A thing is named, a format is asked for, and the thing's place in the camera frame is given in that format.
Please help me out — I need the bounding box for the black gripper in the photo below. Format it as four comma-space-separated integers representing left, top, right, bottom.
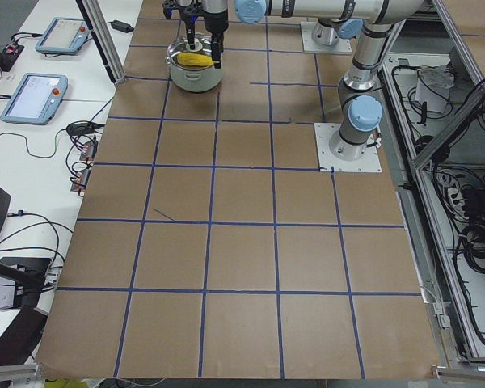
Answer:
162, 0, 229, 69

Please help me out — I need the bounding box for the yellow corn cob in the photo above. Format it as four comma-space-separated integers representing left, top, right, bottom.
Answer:
176, 52, 215, 67

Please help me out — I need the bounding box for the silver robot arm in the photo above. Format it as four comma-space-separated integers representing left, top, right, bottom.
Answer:
330, 21, 395, 162
162, 1, 422, 69

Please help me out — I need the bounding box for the pale green steel pot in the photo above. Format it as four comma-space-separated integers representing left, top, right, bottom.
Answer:
168, 65, 223, 93

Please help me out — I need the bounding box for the black power adapter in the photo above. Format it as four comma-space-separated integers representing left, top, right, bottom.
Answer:
110, 19, 134, 33

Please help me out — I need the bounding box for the upper blue teach pendant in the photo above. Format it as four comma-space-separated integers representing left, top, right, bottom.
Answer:
35, 17, 90, 55

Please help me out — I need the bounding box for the blue teach pendant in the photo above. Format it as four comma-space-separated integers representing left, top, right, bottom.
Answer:
0, 73, 68, 125
35, 17, 90, 55

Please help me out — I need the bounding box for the lower blue teach pendant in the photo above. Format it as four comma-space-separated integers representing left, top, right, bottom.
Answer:
0, 73, 68, 125

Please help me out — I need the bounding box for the aluminium frame post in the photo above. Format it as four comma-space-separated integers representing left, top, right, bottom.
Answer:
75, 0, 125, 85

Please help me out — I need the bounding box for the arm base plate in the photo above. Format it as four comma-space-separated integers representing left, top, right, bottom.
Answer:
301, 22, 352, 55
314, 123, 382, 173

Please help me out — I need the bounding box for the black camera stand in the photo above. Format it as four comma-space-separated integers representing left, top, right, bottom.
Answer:
0, 188, 51, 310

